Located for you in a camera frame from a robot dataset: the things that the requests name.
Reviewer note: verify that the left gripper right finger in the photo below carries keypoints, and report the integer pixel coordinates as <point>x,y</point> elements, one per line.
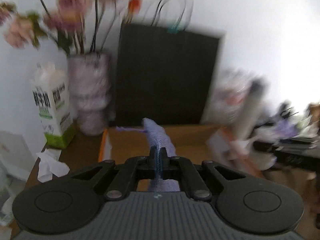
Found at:
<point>163,161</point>

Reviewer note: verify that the pink textured vase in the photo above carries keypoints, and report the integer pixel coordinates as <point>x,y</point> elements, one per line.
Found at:
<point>89,88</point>

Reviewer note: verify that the dried pink roses bouquet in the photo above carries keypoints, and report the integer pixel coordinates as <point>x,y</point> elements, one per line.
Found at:
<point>73,26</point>

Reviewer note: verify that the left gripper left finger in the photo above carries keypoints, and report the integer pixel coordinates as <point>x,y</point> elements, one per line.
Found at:
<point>153,159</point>

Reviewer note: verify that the crumpled white tissue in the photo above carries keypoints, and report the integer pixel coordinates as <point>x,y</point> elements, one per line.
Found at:
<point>50,165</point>

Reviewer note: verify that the purple knitted cloth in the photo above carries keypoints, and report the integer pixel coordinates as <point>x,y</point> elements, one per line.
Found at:
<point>157,137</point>

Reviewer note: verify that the white green milk carton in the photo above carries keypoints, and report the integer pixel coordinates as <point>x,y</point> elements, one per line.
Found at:
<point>50,92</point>

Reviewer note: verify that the white thermos bottle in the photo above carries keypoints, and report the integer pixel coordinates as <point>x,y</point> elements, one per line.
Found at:
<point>250,111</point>

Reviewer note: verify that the black paper bag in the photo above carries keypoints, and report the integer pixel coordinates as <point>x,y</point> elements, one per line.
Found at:
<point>164,71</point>

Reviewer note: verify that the red cardboard box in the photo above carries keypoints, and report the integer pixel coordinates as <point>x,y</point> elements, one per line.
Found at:
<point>195,142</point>

